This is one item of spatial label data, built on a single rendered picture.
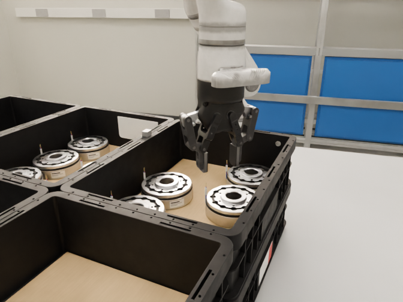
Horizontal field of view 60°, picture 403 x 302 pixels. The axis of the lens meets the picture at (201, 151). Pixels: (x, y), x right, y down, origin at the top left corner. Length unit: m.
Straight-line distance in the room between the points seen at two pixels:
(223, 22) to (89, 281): 0.41
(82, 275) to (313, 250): 0.49
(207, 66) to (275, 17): 2.85
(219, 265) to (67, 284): 0.24
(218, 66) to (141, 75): 3.29
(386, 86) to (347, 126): 0.35
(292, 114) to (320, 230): 1.76
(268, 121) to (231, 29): 2.11
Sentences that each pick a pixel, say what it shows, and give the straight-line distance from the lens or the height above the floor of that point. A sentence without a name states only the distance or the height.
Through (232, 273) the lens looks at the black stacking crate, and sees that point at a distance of 0.51.
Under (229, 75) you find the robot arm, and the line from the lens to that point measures 0.48.
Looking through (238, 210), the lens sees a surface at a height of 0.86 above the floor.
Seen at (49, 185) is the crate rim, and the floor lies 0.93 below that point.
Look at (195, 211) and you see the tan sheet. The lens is 0.67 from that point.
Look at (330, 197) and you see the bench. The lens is 1.04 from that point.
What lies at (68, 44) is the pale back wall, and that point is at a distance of 4.20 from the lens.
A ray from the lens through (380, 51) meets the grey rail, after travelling 2.52.
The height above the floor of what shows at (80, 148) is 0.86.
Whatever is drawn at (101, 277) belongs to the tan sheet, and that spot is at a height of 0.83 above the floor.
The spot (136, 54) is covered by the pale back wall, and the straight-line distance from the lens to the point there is 3.78.
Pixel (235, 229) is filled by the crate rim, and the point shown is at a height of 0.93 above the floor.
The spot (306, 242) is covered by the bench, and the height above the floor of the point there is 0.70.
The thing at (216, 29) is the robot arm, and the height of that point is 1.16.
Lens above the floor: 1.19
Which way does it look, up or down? 23 degrees down
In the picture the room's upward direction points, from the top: straight up
